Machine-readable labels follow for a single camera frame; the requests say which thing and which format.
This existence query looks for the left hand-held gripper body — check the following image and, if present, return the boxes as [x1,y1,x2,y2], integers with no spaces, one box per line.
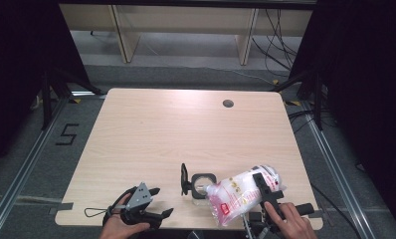
[120,182,163,230]

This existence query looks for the grey floor tape strip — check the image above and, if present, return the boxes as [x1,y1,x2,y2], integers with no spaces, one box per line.
[47,201,75,216]

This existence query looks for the glass seasoning jar black lid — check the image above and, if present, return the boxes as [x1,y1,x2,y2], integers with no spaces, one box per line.
[180,162,218,207]

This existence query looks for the person's right hand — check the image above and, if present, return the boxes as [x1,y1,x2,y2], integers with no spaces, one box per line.
[264,200,318,239]

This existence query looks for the long black floor cable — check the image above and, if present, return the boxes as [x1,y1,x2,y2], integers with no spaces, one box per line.
[310,183,363,239]

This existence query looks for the black metal stand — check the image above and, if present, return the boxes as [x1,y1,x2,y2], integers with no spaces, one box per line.
[270,70,325,131]
[41,67,106,131]

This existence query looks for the black curtain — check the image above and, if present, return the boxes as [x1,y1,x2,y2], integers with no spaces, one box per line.
[0,0,92,173]
[290,0,396,230]

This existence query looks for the beige wooden desk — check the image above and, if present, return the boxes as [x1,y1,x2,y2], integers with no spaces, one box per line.
[60,3,314,66]

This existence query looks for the black cables beside stand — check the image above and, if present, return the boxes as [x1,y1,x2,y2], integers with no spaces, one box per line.
[287,109,323,134]

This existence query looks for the thin wire loop lanyard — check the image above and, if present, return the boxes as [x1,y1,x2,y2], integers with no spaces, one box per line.
[84,205,115,219]

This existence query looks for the aluminium floor rail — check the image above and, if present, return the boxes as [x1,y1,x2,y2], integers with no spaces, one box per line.
[299,100,377,239]
[0,94,72,239]

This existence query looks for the white coiled cable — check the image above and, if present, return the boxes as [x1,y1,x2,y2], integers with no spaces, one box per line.
[29,95,44,112]

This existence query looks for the person's left hand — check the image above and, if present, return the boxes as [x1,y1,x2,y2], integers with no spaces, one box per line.
[99,193,151,239]

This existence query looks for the bundle of black cables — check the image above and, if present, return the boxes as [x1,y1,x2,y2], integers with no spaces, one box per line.
[251,9,303,79]

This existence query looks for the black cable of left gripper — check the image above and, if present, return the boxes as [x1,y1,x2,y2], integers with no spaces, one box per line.
[101,186,138,227]

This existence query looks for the red and white sugar pouch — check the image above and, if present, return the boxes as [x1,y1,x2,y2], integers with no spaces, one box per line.
[204,164,289,229]

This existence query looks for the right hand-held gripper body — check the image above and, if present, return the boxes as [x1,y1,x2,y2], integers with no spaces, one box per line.
[242,189,315,239]

